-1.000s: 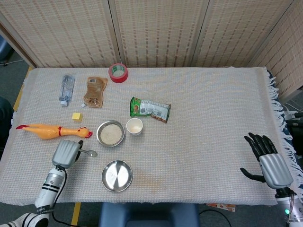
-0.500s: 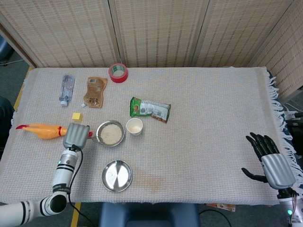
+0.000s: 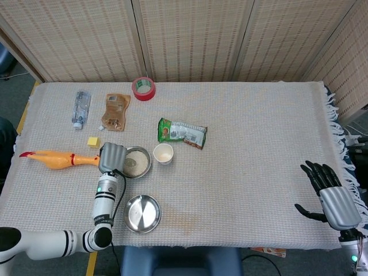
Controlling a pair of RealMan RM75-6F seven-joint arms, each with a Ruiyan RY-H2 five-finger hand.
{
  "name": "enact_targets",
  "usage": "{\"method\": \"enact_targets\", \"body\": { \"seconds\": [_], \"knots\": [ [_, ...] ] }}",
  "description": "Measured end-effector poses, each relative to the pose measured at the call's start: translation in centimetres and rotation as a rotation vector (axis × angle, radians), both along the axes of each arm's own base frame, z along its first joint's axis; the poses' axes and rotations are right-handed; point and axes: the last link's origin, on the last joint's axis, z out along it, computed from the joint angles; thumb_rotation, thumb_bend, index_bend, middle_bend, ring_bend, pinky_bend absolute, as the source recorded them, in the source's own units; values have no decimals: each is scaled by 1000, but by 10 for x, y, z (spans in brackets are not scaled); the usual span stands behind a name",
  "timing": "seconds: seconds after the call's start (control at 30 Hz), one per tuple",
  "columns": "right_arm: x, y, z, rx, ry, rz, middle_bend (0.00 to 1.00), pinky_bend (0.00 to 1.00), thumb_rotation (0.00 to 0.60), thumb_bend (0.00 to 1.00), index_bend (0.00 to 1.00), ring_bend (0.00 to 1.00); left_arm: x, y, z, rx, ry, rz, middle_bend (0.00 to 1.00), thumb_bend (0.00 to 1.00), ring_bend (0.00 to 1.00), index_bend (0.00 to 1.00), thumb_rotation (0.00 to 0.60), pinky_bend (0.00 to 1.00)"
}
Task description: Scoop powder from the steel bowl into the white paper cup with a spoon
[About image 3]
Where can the yellow rubber chicken toy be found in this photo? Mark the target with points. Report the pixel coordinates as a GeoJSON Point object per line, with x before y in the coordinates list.
{"type": "Point", "coordinates": [57, 159]}

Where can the steel bowl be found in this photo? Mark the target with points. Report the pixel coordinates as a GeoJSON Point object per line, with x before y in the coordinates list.
{"type": "Point", "coordinates": [149, 161]}

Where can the white paper cup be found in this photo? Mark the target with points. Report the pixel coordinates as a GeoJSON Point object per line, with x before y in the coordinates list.
{"type": "Point", "coordinates": [163, 152]}

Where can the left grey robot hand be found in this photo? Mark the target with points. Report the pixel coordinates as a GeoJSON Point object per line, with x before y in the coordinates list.
{"type": "Point", "coordinates": [112, 156]}

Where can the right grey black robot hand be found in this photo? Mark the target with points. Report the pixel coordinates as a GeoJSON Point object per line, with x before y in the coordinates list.
{"type": "Point", "coordinates": [339, 207]}

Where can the white waffle tablecloth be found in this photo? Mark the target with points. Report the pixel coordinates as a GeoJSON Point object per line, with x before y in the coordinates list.
{"type": "Point", "coordinates": [244, 172]}

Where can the red tape roll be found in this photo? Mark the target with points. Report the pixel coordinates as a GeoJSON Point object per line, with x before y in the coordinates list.
{"type": "Point", "coordinates": [143, 96]}

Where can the steel plate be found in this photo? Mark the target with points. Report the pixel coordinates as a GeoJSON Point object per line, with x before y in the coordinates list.
{"type": "Point", "coordinates": [142, 214]}

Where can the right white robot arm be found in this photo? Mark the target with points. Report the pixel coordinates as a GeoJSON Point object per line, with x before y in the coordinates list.
{"type": "Point", "coordinates": [349, 250]}

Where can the blue chair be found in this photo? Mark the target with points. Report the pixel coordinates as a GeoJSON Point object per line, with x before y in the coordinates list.
{"type": "Point", "coordinates": [5, 59]}

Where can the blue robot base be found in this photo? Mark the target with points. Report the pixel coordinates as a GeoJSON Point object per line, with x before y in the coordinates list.
{"type": "Point", "coordinates": [178, 261]}

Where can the dark object beside table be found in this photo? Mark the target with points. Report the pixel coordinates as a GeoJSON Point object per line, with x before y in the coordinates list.
{"type": "Point", "coordinates": [7, 149]}

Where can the colourful printed snack packet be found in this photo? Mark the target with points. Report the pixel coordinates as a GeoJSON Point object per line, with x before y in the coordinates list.
{"type": "Point", "coordinates": [268, 251]}

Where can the small metal spoon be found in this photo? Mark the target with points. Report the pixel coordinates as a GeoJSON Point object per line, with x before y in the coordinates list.
{"type": "Point", "coordinates": [131, 163]}

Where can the clear plastic water bottle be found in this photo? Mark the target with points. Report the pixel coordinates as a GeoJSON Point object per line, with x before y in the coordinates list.
{"type": "Point", "coordinates": [81, 109]}

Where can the yellow cube block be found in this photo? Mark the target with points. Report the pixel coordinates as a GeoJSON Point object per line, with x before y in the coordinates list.
{"type": "Point", "coordinates": [93, 142]}

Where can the woven folding screen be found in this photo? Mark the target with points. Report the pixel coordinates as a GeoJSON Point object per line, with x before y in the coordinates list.
{"type": "Point", "coordinates": [187, 34]}

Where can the green white snack packet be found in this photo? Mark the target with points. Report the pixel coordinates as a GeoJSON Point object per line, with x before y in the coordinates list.
{"type": "Point", "coordinates": [181, 133]}

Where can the brown spout pouch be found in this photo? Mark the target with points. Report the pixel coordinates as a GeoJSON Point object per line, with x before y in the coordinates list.
{"type": "Point", "coordinates": [115, 112]}

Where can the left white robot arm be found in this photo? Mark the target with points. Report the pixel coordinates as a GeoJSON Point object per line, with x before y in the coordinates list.
{"type": "Point", "coordinates": [103, 201]}

